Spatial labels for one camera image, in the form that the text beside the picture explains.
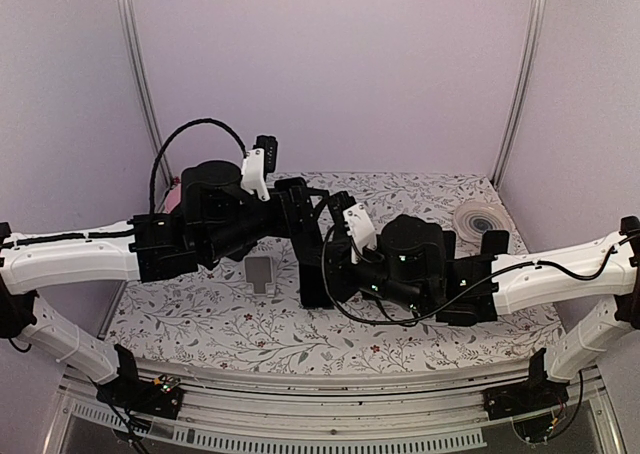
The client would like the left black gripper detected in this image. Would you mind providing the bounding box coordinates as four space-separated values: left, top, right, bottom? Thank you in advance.
203 185 330 264

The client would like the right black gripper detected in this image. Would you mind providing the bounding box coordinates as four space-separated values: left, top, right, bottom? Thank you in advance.
309 237 428 315

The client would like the white grey phone stand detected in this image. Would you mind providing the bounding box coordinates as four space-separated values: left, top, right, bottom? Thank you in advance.
244 256 277 298

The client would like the black phone blue case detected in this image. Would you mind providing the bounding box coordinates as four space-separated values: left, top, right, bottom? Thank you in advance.
480 230 510 255

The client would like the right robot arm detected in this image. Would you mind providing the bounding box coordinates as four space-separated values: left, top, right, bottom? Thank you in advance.
320 209 639 410

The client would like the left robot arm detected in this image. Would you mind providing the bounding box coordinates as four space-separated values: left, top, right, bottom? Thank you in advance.
1 161 319 408

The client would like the pink plate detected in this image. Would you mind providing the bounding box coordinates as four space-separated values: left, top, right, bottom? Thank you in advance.
163 185 181 214

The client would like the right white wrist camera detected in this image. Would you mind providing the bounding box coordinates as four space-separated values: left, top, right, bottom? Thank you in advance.
328 191 377 264

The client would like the left black cable loop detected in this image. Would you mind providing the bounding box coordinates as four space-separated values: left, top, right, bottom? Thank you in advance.
148 118 249 215

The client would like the front aluminium rail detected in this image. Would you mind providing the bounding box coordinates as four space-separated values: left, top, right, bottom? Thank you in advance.
44 363 611 454

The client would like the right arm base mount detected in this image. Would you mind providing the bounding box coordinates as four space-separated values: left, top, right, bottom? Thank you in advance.
482 379 569 444

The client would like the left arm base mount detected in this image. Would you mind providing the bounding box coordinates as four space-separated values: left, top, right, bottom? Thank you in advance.
96 344 184 420

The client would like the left aluminium frame post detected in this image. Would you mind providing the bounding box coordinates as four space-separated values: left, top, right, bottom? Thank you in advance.
111 0 174 190

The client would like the aluminium frame post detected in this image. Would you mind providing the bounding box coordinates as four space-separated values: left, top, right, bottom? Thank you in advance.
490 0 547 191
111 0 174 190

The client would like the right aluminium frame post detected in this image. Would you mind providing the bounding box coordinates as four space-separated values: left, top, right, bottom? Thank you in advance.
490 0 547 191

